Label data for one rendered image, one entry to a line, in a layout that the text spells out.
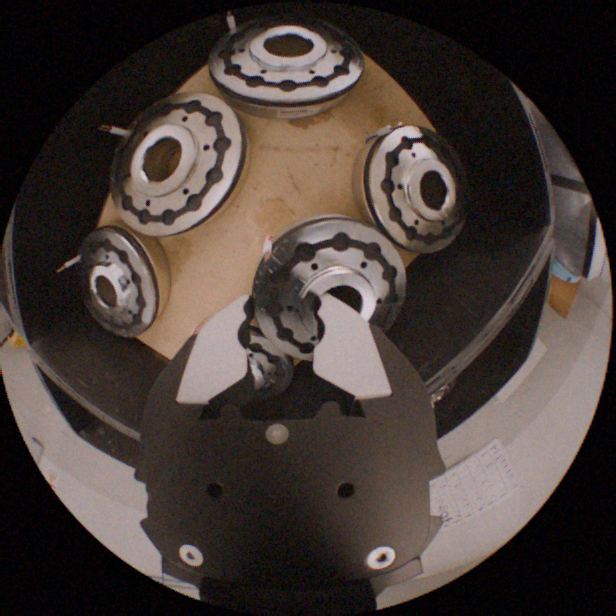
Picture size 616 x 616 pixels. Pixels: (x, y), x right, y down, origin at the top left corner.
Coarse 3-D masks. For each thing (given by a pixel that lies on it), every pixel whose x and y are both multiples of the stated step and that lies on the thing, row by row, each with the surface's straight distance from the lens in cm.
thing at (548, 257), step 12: (552, 240) 23; (552, 252) 24; (540, 264) 20; (552, 264) 26; (528, 288) 19; (516, 300) 17; (540, 312) 31; (504, 324) 18; (540, 324) 35; (492, 336) 17; (480, 348) 16; (528, 348) 41; (468, 360) 16; (456, 372) 16; (516, 372) 45; (444, 384) 16; (504, 384) 44; (492, 396) 44; (480, 408) 44; (444, 432) 43
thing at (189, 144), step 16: (160, 128) 15; (176, 128) 14; (144, 144) 15; (192, 144) 13; (144, 160) 15; (192, 160) 13; (144, 176) 14; (176, 176) 13; (144, 192) 14; (160, 192) 14
